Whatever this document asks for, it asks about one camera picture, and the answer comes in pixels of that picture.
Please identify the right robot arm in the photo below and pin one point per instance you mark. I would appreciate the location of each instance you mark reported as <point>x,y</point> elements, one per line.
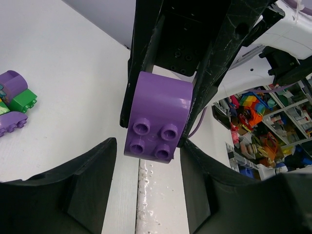
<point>277,50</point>

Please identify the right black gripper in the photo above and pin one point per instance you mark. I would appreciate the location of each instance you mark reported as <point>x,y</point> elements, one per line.
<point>175,35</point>

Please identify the purple printed lego brick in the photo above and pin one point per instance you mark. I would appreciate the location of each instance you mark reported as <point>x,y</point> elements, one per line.
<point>158,116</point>

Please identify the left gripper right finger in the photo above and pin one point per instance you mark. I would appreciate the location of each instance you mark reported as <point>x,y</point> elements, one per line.
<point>220,200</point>

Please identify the purple lego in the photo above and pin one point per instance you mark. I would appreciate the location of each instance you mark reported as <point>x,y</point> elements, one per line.
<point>11,85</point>

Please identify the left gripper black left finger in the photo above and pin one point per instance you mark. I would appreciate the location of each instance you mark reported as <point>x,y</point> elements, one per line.
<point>69,199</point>

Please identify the green lego brick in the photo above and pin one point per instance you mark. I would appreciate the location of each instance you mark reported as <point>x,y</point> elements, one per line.
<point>23,102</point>

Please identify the purple lego brick front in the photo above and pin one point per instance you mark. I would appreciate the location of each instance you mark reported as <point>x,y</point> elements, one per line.
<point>12,120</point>

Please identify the cluttered storage shelf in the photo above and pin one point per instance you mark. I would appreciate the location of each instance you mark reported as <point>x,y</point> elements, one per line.
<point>271,129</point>

